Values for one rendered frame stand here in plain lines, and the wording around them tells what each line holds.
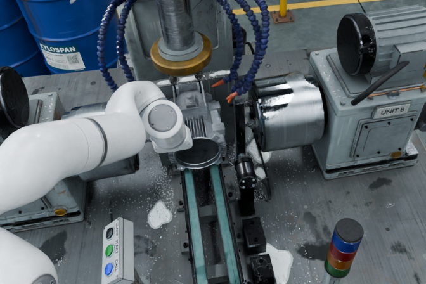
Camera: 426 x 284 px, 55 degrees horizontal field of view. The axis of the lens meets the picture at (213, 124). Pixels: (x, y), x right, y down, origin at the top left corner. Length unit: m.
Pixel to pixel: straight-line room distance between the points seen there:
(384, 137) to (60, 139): 1.07
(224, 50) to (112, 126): 0.82
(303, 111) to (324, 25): 2.41
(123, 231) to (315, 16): 2.95
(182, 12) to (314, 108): 0.50
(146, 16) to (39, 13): 1.43
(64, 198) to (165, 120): 0.67
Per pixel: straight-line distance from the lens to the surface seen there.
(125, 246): 1.14
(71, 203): 1.47
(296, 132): 1.31
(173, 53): 1.16
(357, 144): 1.42
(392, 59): 1.29
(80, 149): 0.65
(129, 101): 0.81
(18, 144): 0.61
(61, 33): 2.76
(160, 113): 0.86
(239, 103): 1.14
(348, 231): 0.97
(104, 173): 1.35
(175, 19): 1.10
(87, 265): 1.46
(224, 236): 1.28
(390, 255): 1.45
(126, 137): 0.74
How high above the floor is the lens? 2.05
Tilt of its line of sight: 47 degrees down
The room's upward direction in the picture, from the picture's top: 6 degrees counter-clockwise
